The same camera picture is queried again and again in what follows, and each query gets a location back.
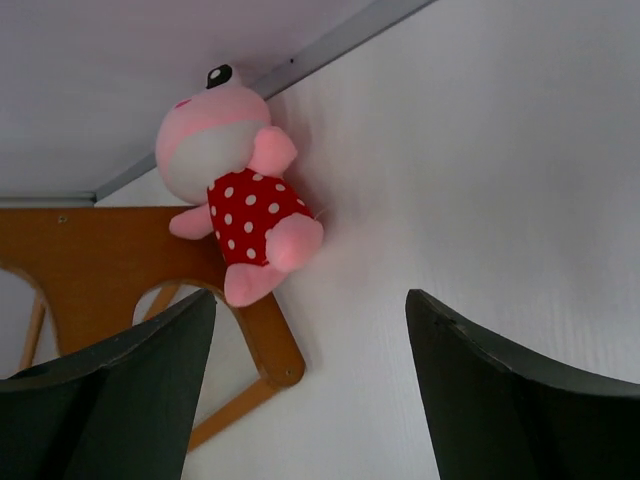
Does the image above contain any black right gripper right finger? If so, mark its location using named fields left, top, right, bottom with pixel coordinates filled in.
left=405, top=289, right=639, bottom=479

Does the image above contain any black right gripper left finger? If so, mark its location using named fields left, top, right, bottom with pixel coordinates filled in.
left=1, top=290, right=216, bottom=479

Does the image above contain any pink plush red dotted dress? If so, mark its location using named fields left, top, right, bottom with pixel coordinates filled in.
left=155, top=64, right=324, bottom=308

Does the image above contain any brown wooden toy shelf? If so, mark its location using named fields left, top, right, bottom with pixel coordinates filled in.
left=1, top=207, right=305, bottom=450

